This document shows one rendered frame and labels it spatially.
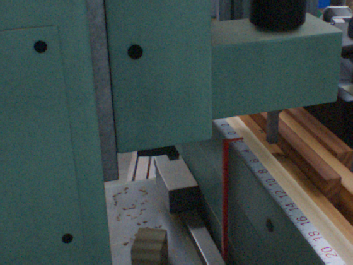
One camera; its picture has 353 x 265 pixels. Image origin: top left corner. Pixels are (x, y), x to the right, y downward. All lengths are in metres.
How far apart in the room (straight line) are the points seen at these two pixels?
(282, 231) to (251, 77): 0.13
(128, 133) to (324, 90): 0.19
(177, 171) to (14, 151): 0.36
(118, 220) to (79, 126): 0.35
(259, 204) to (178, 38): 0.17
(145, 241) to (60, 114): 0.27
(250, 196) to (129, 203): 0.26
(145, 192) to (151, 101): 0.35
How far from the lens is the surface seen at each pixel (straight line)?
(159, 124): 0.45
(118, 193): 0.78
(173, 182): 0.70
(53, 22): 0.37
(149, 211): 0.74
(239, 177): 0.55
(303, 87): 0.53
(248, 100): 0.51
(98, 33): 0.41
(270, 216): 0.49
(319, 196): 0.52
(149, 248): 0.62
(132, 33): 0.42
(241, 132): 0.60
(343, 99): 0.58
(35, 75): 0.38
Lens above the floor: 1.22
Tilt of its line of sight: 25 degrees down
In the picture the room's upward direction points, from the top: 1 degrees counter-clockwise
